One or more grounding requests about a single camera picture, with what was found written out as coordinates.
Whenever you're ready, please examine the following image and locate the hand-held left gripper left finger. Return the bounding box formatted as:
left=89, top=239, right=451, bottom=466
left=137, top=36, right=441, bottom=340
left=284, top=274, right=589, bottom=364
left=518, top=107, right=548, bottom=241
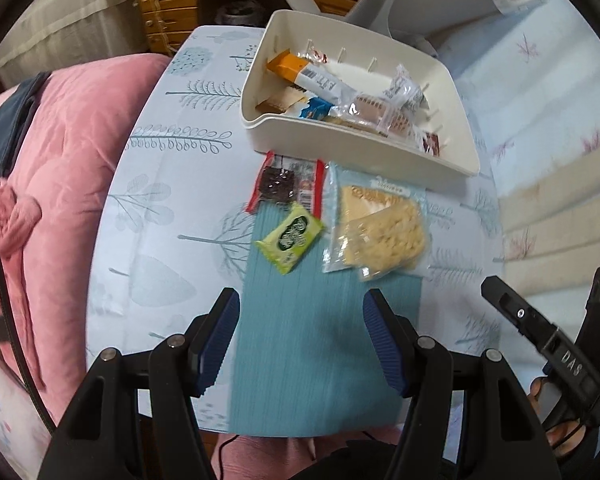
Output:
left=39, top=287, right=242, bottom=480

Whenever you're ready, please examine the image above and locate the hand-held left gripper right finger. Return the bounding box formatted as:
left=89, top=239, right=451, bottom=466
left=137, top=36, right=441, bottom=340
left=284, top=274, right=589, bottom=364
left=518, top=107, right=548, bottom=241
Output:
left=363, top=287, right=564, bottom=480

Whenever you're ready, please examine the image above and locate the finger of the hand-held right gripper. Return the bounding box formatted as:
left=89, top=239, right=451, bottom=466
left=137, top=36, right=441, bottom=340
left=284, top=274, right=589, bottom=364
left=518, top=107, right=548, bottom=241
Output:
left=480, top=275, right=557, bottom=352

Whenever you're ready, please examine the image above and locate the dark red snack packet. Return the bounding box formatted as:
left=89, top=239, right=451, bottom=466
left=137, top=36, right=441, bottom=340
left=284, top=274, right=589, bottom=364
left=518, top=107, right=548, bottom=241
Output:
left=419, top=131, right=442, bottom=157

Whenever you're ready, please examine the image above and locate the white plastic storage box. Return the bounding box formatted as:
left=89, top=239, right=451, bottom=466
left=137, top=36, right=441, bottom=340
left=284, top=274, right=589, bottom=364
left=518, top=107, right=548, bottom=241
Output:
left=239, top=9, right=482, bottom=192

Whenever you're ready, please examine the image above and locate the clear pack of round cakes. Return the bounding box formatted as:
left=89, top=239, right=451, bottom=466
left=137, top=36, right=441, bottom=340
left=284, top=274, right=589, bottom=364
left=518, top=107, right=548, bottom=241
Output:
left=347, top=89, right=417, bottom=138

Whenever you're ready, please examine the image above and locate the white and orange snack packet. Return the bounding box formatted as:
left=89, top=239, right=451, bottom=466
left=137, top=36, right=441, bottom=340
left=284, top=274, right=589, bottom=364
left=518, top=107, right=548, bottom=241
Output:
left=266, top=50, right=343, bottom=104

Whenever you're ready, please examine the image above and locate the person's right hand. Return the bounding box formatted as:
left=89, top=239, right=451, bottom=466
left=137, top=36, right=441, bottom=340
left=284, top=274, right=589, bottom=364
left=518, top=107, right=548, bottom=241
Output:
left=527, top=375, right=588, bottom=454

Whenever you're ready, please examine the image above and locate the teal striped placemat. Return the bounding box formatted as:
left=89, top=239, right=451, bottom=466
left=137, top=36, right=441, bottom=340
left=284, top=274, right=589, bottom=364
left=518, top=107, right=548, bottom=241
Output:
left=229, top=179, right=427, bottom=437

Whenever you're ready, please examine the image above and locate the tree print tablecloth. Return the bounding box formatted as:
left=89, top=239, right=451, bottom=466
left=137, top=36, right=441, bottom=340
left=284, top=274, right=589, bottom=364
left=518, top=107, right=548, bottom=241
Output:
left=84, top=24, right=506, bottom=436

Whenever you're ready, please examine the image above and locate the clear bag of yellow puffs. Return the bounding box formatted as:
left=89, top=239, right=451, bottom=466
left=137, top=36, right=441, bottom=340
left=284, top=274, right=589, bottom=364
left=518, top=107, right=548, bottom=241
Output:
left=321, top=161, right=432, bottom=282

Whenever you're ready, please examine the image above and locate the green snack packet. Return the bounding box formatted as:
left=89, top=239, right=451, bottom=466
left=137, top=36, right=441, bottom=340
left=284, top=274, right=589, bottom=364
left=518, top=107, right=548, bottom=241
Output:
left=255, top=202, right=327, bottom=276

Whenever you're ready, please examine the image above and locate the red-edged dark chocolate packet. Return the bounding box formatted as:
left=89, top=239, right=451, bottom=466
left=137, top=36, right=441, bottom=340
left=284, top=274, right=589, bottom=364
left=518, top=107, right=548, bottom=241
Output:
left=246, top=151, right=327, bottom=219

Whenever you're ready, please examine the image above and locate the floral bed sheet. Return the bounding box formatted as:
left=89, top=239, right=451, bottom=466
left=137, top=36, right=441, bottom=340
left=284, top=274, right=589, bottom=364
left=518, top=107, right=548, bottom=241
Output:
left=437, top=0, right=600, bottom=291

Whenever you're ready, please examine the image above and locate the pink blanket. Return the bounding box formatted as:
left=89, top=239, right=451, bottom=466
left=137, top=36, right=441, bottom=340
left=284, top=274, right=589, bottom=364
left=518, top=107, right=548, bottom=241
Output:
left=0, top=52, right=173, bottom=426

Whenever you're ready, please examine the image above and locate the small clear wrapped snack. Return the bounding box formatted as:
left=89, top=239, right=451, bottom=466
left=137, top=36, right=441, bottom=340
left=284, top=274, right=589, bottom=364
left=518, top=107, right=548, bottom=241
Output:
left=384, top=65, right=427, bottom=112

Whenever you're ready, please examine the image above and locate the blue snack packet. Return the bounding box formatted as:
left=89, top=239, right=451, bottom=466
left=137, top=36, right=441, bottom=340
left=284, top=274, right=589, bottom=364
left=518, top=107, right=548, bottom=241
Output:
left=299, top=96, right=337, bottom=122

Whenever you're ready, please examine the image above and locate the brown snack packet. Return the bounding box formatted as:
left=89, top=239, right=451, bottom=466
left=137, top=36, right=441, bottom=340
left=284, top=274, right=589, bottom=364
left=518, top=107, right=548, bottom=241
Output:
left=256, top=86, right=307, bottom=115

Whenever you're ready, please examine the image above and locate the dark blue cloth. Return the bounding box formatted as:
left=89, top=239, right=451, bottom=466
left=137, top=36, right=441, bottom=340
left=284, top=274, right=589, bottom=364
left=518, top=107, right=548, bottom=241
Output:
left=0, top=71, right=52, bottom=177

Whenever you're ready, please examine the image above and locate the wooden cabinet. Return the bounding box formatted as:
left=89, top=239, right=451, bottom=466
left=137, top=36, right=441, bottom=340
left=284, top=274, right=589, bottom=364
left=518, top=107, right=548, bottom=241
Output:
left=131, top=0, right=381, bottom=57

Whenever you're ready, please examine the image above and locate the beige cloth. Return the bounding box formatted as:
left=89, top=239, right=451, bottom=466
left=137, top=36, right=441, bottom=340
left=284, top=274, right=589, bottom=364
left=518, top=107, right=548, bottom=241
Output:
left=0, top=0, right=138, bottom=88

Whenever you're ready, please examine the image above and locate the black cable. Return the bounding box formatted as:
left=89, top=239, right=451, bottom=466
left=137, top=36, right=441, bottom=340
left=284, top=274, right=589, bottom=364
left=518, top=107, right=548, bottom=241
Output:
left=0, top=215, right=56, bottom=431

